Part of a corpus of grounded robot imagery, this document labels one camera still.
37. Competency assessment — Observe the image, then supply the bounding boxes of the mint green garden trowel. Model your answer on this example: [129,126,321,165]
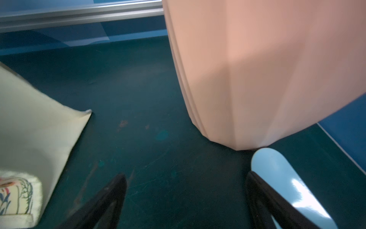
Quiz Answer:
[251,148,338,229]

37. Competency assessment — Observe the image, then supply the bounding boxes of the potted green white flowers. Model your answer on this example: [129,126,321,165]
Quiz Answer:
[163,1,366,150]

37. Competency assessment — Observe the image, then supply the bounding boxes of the beige canvas tote bag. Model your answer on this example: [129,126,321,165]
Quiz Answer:
[0,62,92,229]

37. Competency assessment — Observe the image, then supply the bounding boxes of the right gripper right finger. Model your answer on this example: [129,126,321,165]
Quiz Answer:
[245,171,319,229]

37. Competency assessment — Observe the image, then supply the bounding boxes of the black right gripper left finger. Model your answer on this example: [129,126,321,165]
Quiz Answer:
[56,173,127,229]

